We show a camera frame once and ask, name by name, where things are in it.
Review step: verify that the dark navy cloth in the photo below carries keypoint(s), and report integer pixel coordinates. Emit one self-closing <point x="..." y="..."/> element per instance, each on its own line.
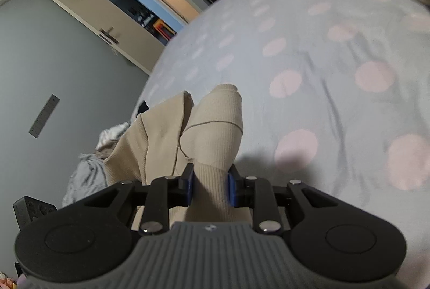
<point x="142" y="108"/>

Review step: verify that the colourful patterned item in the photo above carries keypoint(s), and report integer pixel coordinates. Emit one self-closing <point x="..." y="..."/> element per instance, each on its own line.
<point x="6" y="280"/>

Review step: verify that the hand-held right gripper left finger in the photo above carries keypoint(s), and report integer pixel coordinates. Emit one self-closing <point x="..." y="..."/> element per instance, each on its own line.
<point x="189" y="186"/>

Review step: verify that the grey pleated garment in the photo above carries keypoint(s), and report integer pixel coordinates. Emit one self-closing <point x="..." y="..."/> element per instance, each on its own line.
<point x="85" y="178"/>

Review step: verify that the beige knit sweater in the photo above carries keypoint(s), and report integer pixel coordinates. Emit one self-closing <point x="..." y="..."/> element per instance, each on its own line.
<point x="211" y="138"/>

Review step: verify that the polka dot bed sheet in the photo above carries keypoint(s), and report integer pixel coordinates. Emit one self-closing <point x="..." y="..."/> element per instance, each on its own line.
<point x="319" y="91"/>

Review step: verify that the cream wardrobe door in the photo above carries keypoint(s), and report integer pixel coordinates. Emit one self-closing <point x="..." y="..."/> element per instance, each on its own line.
<point x="100" y="17"/>

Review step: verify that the white garment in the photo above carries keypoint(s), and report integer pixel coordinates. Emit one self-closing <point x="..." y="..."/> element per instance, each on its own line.
<point x="112" y="139"/>

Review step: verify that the grey wall strip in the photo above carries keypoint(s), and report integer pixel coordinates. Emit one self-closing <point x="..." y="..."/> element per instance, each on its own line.
<point x="44" y="116"/>

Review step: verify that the cluttered shelf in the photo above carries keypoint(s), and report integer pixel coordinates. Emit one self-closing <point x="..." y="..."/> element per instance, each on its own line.
<point x="151" y="22"/>

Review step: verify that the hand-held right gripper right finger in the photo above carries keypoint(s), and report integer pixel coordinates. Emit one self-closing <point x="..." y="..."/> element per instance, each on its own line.
<point x="231" y="190"/>

